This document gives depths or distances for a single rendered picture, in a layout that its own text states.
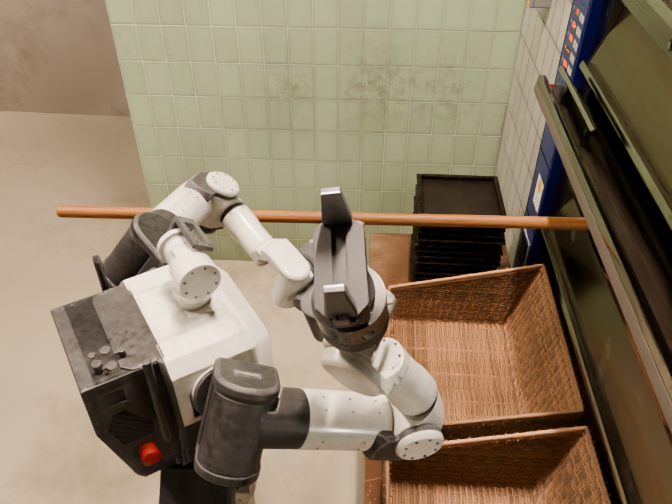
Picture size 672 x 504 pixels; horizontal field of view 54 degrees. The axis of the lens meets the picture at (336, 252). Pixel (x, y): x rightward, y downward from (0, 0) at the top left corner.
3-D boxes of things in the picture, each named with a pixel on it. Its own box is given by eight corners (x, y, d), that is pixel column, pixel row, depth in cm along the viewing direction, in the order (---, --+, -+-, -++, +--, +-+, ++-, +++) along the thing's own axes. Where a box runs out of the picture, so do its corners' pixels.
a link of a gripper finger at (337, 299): (351, 283, 60) (357, 309, 66) (316, 286, 60) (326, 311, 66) (351, 298, 59) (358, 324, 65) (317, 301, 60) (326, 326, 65)
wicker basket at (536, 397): (530, 324, 216) (547, 260, 199) (564, 477, 173) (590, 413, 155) (383, 317, 219) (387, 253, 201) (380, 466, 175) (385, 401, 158)
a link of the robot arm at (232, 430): (296, 477, 95) (205, 477, 89) (276, 447, 103) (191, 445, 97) (315, 403, 93) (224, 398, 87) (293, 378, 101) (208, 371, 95)
